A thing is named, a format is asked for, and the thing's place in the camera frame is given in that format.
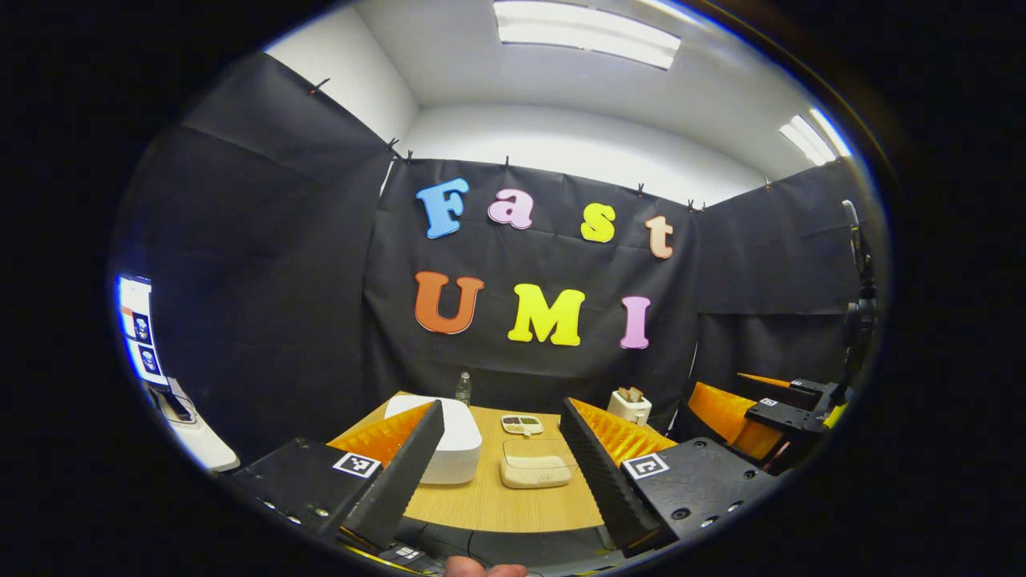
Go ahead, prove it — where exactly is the small ceiling light panel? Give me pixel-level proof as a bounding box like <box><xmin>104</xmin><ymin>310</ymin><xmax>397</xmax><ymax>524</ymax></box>
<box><xmin>779</xmin><ymin>108</ymin><xmax>853</xmax><ymax>167</ymax></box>

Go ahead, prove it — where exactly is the long ceiling light panel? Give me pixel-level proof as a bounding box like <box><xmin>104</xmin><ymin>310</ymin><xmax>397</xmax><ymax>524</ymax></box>
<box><xmin>493</xmin><ymin>0</ymin><xmax>682</xmax><ymax>71</ymax></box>

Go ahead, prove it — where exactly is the white side desk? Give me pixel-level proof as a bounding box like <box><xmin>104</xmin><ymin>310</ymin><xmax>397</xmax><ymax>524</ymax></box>
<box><xmin>148</xmin><ymin>381</ymin><xmax>240</xmax><ymax>472</ymax></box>

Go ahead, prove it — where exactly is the beige rice container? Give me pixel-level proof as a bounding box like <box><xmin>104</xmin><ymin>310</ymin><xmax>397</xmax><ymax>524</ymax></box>
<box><xmin>499</xmin><ymin>439</ymin><xmax>580</xmax><ymax>490</ymax></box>

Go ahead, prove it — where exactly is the computer monitor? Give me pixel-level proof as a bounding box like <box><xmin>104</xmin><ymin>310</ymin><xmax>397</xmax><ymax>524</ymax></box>
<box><xmin>119</xmin><ymin>275</ymin><xmax>169</xmax><ymax>387</ymax></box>

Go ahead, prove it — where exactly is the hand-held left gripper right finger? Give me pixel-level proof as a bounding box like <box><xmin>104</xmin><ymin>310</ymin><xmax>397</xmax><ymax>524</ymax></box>
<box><xmin>559</xmin><ymin>397</ymin><xmax>778</xmax><ymax>559</ymax></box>

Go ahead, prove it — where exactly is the black smartphone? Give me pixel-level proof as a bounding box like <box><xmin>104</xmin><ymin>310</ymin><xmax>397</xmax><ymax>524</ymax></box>
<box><xmin>156</xmin><ymin>389</ymin><xmax>196</xmax><ymax>424</ymax></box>

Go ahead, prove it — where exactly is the white toaster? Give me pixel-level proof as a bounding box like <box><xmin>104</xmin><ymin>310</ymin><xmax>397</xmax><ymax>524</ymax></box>
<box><xmin>607</xmin><ymin>389</ymin><xmax>652</xmax><ymax>426</ymax></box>

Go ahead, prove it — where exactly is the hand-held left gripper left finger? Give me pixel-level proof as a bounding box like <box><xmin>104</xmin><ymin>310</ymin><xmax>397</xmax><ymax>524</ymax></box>
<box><xmin>224</xmin><ymin>399</ymin><xmax>446</xmax><ymax>554</ymax></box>

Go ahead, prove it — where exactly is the white rice cooker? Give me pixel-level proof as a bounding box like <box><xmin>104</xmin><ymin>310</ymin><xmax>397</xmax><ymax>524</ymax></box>
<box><xmin>385</xmin><ymin>394</ymin><xmax>483</xmax><ymax>485</ymax></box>

